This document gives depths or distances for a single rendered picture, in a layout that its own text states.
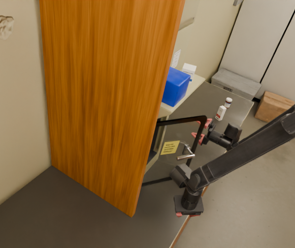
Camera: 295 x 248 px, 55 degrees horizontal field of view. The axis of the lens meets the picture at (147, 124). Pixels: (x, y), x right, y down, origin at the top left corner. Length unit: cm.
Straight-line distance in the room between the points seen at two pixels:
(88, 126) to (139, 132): 24
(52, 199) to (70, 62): 65
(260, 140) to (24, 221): 99
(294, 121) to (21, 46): 88
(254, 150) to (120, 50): 48
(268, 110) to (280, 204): 136
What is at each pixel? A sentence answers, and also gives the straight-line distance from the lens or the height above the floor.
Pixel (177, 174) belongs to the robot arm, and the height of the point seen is 134.
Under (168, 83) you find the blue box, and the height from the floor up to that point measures 159.
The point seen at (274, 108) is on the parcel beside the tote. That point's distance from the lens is 394.
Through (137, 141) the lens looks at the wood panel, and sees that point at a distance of 100.
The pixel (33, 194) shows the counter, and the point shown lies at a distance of 142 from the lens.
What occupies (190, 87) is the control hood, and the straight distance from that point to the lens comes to 113.
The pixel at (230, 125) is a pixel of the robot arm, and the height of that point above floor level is 129.
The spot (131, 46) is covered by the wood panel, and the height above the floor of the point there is 172.
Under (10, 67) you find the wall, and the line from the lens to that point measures 111.
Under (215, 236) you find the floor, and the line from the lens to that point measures 256.
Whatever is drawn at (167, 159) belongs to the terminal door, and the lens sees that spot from 129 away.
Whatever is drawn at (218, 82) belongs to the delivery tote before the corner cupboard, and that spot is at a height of 30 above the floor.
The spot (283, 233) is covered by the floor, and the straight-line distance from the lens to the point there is 288.
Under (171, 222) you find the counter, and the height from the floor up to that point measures 94.
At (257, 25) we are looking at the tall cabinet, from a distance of 403.
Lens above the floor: 207
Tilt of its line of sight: 39 degrees down
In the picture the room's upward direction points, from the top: 12 degrees clockwise
